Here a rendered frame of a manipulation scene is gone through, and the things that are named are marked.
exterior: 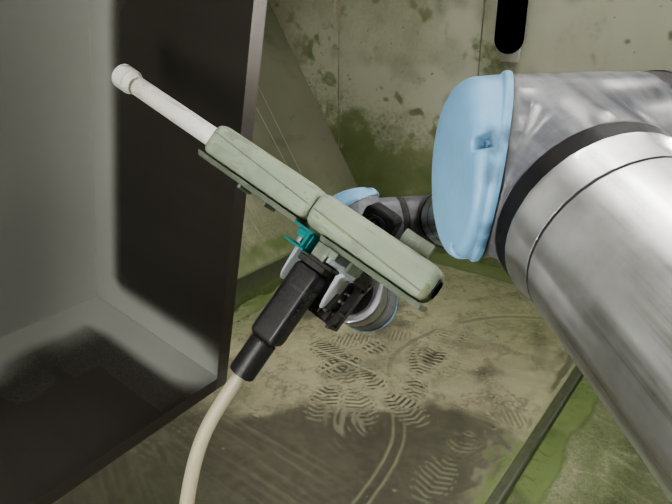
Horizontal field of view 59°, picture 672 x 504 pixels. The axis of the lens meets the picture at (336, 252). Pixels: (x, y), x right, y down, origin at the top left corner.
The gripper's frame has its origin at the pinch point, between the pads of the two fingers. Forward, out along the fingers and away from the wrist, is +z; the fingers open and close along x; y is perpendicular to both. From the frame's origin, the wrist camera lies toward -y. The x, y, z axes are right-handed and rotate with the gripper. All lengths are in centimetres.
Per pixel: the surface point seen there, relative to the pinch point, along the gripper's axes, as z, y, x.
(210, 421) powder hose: -1.7, 21.9, -1.2
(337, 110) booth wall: -182, -58, 97
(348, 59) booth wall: -168, -76, 100
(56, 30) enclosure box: -9, -3, 58
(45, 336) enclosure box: -32, 41, 43
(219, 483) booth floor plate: -77, 56, 12
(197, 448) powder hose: -2.0, 25.1, -1.7
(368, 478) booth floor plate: -86, 35, -13
